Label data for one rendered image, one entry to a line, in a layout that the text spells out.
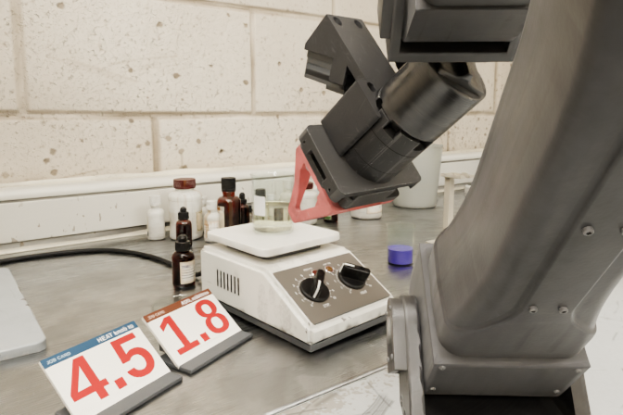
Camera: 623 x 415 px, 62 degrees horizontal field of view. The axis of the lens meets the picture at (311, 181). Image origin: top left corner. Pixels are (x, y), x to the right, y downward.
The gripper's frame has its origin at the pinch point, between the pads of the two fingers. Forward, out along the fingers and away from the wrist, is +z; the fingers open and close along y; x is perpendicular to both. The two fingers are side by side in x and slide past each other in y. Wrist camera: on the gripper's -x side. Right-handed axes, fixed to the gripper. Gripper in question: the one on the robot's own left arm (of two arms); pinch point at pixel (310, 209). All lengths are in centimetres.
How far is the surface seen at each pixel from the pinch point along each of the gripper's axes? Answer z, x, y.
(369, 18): 23, -59, -70
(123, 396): 10.7, 8.3, 17.5
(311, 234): 9.6, -1.0, -7.4
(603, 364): -7.2, 23.9, -17.6
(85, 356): 11.2, 4.2, 19.2
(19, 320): 26.7, -5.2, 20.0
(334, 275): 7.8, 4.9, -6.2
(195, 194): 39.7, -24.2, -13.8
